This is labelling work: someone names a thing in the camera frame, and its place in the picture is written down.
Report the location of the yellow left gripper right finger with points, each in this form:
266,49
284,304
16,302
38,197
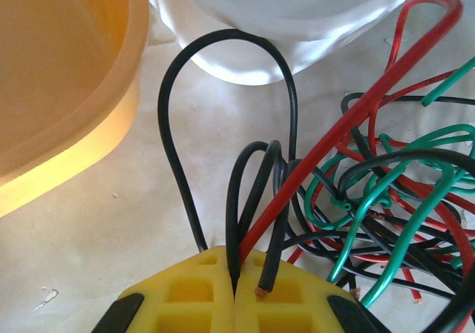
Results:
297,322

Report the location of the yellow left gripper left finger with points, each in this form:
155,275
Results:
193,292

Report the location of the orange plastic bin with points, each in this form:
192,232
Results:
55,88

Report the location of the white plastic bin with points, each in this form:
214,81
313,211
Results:
297,14

